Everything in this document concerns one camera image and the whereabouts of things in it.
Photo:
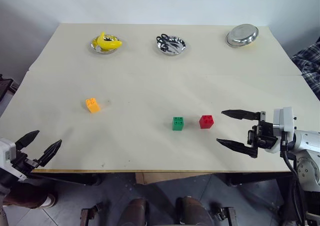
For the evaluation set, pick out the white shoe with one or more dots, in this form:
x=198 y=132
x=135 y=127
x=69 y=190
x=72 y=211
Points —
x=49 y=200

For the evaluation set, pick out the dark rounded shape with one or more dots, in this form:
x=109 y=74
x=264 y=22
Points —
x=193 y=212
x=132 y=212

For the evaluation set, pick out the middle steel bowl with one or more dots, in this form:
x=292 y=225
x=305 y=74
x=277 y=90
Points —
x=178 y=47

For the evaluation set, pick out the brown trouser leg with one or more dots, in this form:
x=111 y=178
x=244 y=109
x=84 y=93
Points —
x=25 y=197

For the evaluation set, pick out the dark metal bracket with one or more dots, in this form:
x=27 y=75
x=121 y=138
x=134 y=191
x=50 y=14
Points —
x=225 y=214
x=90 y=214

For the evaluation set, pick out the blue plaid cloth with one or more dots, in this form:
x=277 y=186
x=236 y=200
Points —
x=309 y=61

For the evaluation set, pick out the yellow toy banana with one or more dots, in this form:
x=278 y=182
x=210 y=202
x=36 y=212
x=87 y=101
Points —
x=108 y=43

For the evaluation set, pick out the red toy building brick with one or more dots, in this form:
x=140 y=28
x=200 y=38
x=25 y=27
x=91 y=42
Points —
x=206 y=122

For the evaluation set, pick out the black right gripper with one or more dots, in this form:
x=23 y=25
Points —
x=265 y=136

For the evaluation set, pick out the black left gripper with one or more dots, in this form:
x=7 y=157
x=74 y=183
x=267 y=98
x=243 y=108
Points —
x=23 y=164

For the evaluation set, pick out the green toy building brick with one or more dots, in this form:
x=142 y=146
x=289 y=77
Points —
x=178 y=123

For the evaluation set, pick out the yellow toy building brick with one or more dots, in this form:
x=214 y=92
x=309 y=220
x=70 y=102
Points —
x=93 y=105

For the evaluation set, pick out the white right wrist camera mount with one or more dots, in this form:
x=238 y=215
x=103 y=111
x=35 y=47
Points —
x=283 y=121

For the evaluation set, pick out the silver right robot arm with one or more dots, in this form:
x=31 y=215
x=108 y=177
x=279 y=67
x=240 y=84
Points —
x=308 y=156

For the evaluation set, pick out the brown wooden board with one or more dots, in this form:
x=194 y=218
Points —
x=172 y=177

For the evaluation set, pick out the shiny silver bowl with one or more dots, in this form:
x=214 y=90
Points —
x=113 y=38

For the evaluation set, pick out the upturned silver metal bowl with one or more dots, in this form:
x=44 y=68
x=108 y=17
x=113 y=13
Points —
x=242 y=35

